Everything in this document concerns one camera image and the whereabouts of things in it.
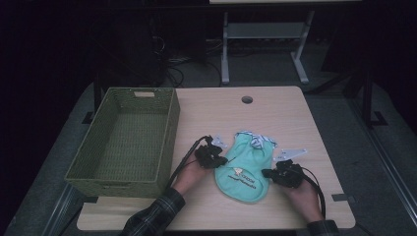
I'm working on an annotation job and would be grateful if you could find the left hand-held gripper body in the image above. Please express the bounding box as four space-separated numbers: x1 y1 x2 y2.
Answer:
194 133 228 170

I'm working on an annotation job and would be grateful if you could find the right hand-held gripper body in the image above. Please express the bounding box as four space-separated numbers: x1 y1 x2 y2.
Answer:
272 147 309 190

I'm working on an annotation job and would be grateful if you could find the mint green garment striped trim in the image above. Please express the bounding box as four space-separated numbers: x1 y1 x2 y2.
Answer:
213 130 278 205

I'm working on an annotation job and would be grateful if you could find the green woven basket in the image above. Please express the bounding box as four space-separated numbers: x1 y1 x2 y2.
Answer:
64 87 181 200

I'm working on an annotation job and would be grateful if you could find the person's left hand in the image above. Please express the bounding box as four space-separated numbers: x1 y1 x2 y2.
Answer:
171 156 212 198

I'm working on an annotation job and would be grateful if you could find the person's right hand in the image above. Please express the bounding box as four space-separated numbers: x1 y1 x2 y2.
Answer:
282 179 325 224

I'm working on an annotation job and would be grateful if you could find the grey tape piece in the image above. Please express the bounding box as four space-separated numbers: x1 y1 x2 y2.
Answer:
330 193 357 203

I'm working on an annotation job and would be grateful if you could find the black metal stand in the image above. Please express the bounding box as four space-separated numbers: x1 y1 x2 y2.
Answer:
360 70 388 130

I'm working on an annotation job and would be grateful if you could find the right hand-held gripper black cable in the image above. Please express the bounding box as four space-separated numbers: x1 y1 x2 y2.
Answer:
299 166 328 220

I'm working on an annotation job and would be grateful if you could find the tangle of black floor cables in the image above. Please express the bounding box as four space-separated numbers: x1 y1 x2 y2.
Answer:
149 32 224 89

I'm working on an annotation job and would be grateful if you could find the metal floor rail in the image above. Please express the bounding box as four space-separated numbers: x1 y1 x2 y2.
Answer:
41 182 85 236
345 94 417 228

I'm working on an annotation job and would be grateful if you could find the white metal rack frame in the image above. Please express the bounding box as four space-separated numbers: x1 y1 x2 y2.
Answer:
209 0 362 86

